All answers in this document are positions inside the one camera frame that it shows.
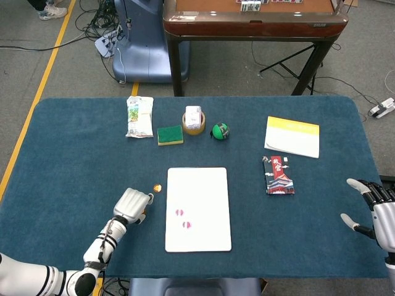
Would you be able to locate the green yellow sponge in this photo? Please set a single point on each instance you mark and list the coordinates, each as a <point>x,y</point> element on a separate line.
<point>169,134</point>

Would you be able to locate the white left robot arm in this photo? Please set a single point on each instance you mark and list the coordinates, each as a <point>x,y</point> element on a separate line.
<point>105,243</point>

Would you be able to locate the blue grey machine base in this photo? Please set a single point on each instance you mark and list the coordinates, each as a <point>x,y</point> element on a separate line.
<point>142,55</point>

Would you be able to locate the brown mahjong table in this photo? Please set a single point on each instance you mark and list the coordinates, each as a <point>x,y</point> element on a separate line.
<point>247,29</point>

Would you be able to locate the tan tape roll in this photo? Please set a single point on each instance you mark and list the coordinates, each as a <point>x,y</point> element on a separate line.
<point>193,131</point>

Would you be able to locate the green black ball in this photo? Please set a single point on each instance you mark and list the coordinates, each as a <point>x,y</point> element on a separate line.
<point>219,131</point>

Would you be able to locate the white rectangular board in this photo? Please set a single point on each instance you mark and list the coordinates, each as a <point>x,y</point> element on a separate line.
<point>210,191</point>

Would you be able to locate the white snack bag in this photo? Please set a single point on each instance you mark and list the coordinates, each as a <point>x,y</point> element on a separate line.
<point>139,118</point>

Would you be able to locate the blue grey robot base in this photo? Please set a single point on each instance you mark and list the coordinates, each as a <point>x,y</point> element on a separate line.
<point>194,288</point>

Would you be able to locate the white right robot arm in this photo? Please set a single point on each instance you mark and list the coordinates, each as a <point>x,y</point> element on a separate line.
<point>391,265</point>

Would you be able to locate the white power strip with plugs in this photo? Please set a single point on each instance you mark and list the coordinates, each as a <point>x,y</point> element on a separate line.
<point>103,44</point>

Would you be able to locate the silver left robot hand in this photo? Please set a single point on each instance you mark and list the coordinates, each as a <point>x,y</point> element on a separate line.
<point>131,203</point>

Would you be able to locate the long mahjong tile row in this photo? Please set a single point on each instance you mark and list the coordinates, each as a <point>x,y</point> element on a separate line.
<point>285,1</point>

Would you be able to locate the magenta token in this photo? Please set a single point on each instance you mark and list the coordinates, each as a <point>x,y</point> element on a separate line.
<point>187,225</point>
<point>179,212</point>

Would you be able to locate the blue felt table cloth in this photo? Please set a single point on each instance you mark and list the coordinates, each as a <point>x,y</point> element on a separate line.
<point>77,160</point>

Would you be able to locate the yellow white notebook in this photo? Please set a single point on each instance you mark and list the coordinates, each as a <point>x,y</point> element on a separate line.
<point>291,138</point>

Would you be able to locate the person in black clothes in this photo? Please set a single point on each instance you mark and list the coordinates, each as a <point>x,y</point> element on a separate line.
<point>52,12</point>

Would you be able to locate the white purple tissue pack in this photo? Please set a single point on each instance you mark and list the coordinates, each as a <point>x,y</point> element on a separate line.
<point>193,117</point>

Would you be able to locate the standing white mahjong tiles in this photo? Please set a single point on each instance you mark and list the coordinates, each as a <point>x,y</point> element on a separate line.
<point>250,6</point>

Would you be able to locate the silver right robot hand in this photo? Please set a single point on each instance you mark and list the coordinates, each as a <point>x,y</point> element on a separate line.
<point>384,222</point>

